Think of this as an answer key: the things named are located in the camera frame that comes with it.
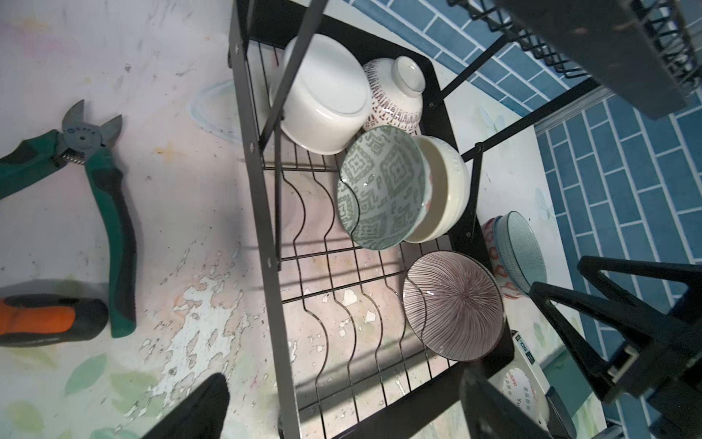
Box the plain white ceramic bowl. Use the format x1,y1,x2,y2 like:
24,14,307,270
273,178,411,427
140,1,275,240
281,34,371,155

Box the green handled pliers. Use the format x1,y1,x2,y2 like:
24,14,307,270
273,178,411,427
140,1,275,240
1,101,137,338

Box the brown striped ceramic bowl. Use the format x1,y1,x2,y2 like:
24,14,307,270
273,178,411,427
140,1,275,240
402,251,506,361

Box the red floral patterned bowl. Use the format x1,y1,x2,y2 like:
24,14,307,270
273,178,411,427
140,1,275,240
482,216,522,300

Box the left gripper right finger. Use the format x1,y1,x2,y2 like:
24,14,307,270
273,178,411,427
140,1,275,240
459,369,550,439

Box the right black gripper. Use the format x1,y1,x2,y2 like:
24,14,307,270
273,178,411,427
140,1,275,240
529,256,701,438

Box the cream ceramic bowl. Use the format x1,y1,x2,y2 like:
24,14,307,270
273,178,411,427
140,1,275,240
405,135,471,243

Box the orange handled screwdriver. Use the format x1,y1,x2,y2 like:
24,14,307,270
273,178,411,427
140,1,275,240
1,294,109,348

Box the green sponge pad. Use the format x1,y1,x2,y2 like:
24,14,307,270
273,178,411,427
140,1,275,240
542,349,592,417

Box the black wire dish rack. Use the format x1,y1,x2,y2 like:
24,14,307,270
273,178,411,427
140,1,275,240
228,1,687,438

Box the green rimmed striped bowl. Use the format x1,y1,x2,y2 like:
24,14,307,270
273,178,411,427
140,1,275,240
336,125,433,251

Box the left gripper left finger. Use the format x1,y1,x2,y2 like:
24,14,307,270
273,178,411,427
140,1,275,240
143,372,230,439

